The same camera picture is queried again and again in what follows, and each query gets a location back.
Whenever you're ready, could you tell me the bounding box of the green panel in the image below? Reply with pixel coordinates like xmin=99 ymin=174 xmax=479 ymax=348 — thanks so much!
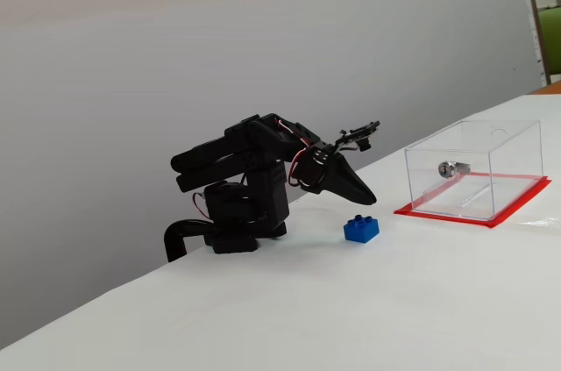
xmin=537 ymin=8 xmax=561 ymax=83

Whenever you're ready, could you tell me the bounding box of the red white forearm servo cable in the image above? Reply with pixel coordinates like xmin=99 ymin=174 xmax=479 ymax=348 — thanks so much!
xmin=275 ymin=118 xmax=313 ymax=149

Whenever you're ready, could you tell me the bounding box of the red white wrist servo cable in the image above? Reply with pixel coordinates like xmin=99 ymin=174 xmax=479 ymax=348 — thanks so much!
xmin=287 ymin=146 xmax=310 ymax=189

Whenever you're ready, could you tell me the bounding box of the red tape frame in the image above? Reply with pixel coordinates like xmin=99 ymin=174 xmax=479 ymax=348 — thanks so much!
xmin=393 ymin=174 xmax=552 ymax=229

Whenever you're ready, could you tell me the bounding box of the brown wooden table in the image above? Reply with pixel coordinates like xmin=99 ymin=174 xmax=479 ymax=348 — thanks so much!
xmin=527 ymin=80 xmax=561 ymax=96

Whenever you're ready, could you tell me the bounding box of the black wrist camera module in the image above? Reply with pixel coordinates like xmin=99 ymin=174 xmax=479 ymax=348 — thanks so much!
xmin=335 ymin=120 xmax=381 ymax=153

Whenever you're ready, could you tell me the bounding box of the red white base servo cable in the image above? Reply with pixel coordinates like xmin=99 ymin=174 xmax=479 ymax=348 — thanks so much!
xmin=191 ymin=192 xmax=213 ymax=220

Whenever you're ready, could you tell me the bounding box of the transparent plastic box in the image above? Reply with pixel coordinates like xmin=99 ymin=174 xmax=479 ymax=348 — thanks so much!
xmin=403 ymin=119 xmax=544 ymax=221

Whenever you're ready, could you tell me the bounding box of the metal shelf rack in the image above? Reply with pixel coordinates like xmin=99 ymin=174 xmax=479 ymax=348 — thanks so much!
xmin=520 ymin=0 xmax=561 ymax=87

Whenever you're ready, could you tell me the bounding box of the black table clamp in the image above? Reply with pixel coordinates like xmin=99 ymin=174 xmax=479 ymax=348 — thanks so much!
xmin=163 ymin=218 xmax=217 ymax=263

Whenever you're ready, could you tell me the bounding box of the silver cylinder lock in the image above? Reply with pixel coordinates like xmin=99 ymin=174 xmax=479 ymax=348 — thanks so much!
xmin=437 ymin=161 xmax=472 ymax=180

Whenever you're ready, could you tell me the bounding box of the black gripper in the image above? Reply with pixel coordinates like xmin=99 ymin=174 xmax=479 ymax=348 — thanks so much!
xmin=288 ymin=144 xmax=378 ymax=207

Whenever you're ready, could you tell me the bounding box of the blue lego brick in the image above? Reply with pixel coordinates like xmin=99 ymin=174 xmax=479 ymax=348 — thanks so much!
xmin=343 ymin=214 xmax=380 ymax=244

